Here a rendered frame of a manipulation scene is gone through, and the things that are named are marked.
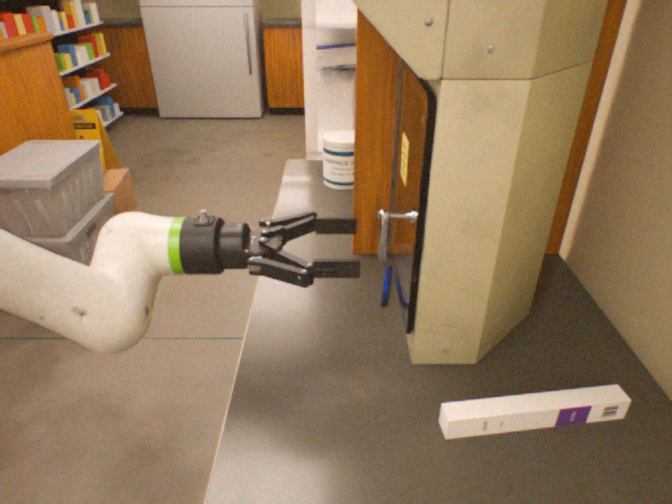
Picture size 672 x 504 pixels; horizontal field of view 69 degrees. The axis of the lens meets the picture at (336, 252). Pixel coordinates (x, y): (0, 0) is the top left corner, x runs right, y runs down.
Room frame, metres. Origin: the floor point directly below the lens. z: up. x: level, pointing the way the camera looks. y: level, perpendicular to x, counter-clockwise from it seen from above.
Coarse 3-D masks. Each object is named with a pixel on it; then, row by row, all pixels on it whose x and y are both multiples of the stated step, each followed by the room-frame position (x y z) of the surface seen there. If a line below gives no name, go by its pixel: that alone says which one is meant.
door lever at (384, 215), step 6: (384, 210) 0.68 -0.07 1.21; (378, 216) 0.67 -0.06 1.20; (384, 216) 0.67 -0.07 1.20; (390, 216) 0.67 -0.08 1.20; (396, 216) 0.67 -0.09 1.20; (402, 216) 0.67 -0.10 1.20; (408, 216) 0.67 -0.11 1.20; (384, 222) 0.67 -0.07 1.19; (384, 228) 0.67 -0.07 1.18; (378, 234) 0.68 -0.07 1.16; (384, 234) 0.67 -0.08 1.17; (378, 240) 0.67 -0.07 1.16; (384, 240) 0.67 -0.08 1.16; (378, 246) 0.67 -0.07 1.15; (384, 246) 0.67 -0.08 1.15; (378, 252) 0.67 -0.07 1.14; (384, 252) 0.67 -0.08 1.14; (378, 258) 0.67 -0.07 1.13; (384, 258) 0.67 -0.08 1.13
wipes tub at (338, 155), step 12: (336, 132) 1.46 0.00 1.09; (348, 132) 1.46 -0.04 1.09; (324, 144) 1.41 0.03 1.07; (336, 144) 1.37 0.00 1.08; (348, 144) 1.37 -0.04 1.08; (324, 156) 1.41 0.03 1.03; (336, 156) 1.37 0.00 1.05; (348, 156) 1.37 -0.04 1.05; (324, 168) 1.41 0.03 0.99; (336, 168) 1.37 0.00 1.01; (348, 168) 1.37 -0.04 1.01; (324, 180) 1.41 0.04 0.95; (336, 180) 1.37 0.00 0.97; (348, 180) 1.37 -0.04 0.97
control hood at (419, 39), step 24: (360, 0) 0.62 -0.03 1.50; (384, 0) 0.62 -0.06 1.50; (408, 0) 0.62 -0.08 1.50; (432, 0) 0.62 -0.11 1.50; (384, 24) 0.62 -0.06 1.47; (408, 24) 0.62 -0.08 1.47; (432, 24) 0.62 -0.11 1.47; (408, 48) 0.62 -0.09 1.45; (432, 48) 0.62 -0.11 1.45; (432, 72) 0.62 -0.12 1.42
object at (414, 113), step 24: (408, 72) 0.83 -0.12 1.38; (408, 96) 0.81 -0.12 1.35; (432, 96) 0.64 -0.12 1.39; (408, 120) 0.79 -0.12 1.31; (408, 168) 0.75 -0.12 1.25; (408, 192) 0.73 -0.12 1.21; (408, 240) 0.69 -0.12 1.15; (408, 264) 0.67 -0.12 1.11; (408, 288) 0.65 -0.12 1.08; (408, 312) 0.63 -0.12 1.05
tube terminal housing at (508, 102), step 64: (512, 0) 0.62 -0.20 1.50; (576, 0) 0.68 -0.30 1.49; (448, 64) 0.62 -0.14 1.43; (512, 64) 0.62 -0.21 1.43; (576, 64) 0.72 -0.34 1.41; (448, 128) 0.62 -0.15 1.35; (512, 128) 0.62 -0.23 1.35; (448, 192) 0.62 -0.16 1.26; (512, 192) 0.63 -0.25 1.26; (448, 256) 0.62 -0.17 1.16; (512, 256) 0.66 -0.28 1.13; (448, 320) 0.62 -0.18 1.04; (512, 320) 0.71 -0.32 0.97
